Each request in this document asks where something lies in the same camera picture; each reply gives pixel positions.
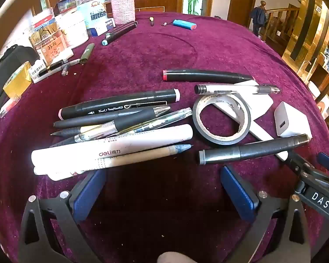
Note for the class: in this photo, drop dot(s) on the black marker with red cap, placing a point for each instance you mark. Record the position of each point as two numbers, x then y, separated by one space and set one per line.
202 76

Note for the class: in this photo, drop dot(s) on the wooden stair railing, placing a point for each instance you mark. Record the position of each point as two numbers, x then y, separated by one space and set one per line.
282 22

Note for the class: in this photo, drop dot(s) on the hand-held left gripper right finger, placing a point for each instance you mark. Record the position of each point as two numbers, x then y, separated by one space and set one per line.
237 193

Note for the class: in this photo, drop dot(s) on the small white printed box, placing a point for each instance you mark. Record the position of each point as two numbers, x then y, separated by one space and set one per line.
37 71

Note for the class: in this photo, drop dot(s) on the black gel pen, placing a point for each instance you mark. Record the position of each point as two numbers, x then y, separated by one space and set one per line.
104 117

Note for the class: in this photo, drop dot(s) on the golden display cabinet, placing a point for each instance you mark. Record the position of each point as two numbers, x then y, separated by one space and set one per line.
312 27

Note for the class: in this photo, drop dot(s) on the toothpick jar with red label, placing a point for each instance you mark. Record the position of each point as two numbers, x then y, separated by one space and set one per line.
48 45

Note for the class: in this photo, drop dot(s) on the white wedge-shaped block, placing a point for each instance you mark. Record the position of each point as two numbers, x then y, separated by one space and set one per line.
263 101

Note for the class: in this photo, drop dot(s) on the white eraser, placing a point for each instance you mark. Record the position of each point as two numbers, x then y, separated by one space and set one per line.
67 54

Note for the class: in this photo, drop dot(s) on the white paint marker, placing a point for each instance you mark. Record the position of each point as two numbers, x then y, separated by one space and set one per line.
112 145

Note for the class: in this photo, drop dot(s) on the wooden brick-pattern counter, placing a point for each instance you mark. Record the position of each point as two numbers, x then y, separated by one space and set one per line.
153 2

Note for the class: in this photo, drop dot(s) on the red utility knife pack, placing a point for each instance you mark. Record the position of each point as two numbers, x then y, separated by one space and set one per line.
7 108

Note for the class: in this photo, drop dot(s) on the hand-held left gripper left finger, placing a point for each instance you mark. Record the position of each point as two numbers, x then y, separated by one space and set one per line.
89 191

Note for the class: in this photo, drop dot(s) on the small blue white box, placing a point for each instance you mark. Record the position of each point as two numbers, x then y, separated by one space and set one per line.
101 27

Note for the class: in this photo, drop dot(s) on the black and white tape roll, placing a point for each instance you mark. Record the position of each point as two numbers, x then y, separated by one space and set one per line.
222 140

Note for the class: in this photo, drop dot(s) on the white round container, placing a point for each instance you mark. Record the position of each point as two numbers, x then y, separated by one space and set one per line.
72 28

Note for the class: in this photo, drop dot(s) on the white USB charger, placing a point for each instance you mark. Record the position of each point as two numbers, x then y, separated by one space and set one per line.
293 120

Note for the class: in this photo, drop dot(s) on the black leather sofa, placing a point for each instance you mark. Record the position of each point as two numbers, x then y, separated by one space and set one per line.
8 60

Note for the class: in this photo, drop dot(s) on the silver pen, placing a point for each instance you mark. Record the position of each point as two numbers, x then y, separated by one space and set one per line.
70 67

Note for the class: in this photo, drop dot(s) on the black marker with pink caps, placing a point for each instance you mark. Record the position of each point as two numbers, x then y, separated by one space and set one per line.
120 102

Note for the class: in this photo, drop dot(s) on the pink knitted bottle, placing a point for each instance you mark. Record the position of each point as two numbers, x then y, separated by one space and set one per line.
123 5

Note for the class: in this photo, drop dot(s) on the grey black marker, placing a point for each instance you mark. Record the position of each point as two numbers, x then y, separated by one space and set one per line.
249 150

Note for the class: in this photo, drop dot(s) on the yellow packing tape roll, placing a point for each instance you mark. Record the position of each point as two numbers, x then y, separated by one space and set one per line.
16 83

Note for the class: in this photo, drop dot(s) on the person's left hand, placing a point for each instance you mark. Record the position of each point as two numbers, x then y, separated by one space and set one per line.
174 258

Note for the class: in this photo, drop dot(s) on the dark patterned pen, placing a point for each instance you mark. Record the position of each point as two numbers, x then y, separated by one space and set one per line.
64 141

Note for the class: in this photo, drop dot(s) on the plastic jar with blue label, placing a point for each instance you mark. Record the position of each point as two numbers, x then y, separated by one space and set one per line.
92 11

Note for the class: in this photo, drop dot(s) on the clear gel pen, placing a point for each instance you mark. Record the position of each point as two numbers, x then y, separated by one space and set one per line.
164 118

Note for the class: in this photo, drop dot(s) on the beige pen with blue tip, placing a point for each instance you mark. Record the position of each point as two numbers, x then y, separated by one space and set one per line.
142 154

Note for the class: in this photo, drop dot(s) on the brown wooden door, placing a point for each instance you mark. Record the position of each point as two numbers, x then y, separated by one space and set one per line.
242 1

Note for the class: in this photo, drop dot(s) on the blue lighter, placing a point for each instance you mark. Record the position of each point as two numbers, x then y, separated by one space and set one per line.
183 24

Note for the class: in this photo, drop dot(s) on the black and gold pen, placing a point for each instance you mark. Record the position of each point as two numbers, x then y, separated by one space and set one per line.
51 67

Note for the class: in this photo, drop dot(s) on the clear pen with black cap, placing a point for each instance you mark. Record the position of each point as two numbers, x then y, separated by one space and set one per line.
235 89

